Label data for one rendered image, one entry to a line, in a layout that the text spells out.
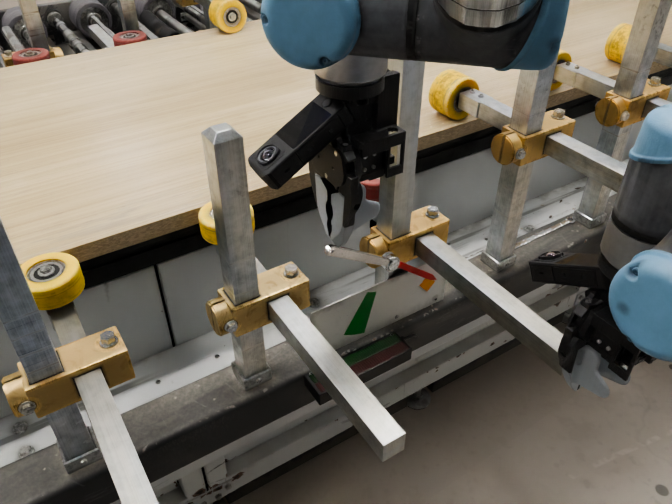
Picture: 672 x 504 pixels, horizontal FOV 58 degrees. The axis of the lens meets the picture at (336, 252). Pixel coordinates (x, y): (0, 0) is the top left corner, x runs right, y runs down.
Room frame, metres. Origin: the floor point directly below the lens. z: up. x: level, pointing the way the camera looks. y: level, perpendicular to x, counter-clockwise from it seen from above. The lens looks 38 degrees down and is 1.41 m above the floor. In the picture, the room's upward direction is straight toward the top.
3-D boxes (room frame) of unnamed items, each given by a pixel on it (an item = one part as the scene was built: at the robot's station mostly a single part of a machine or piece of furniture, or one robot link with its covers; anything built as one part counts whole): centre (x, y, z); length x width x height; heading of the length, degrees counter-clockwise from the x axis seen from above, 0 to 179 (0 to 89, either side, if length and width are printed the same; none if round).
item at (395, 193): (0.74, -0.09, 0.92); 0.03 x 0.03 x 0.48; 32
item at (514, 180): (0.87, -0.30, 0.87); 0.03 x 0.03 x 0.48; 32
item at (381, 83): (0.60, -0.02, 1.11); 0.09 x 0.08 x 0.12; 122
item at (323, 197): (0.61, -0.01, 1.00); 0.06 x 0.03 x 0.09; 122
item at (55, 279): (0.60, 0.37, 0.85); 0.08 x 0.08 x 0.11
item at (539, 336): (0.68, -0.17, 0.84); 0.43 x 0.03 x 0.04; 32
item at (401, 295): (0.70, -0.07, 0.75); 0.26 x 0.01 x 0.10; 122
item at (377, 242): (0.75, -0.10, 0.85); 0.13 x 0.06 x 0.05; 122
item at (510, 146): (0.89, -0.32, 0.95); 0.13 x 0.06 x 0.05; 122
